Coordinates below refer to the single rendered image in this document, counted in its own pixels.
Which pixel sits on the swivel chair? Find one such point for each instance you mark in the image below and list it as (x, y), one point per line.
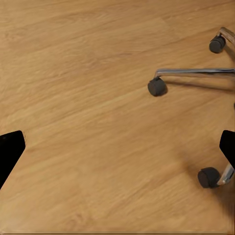
(208, 177)

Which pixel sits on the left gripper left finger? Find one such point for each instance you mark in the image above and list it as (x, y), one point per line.
(12, 146)

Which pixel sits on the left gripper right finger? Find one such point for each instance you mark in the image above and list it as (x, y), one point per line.
(227, 146)

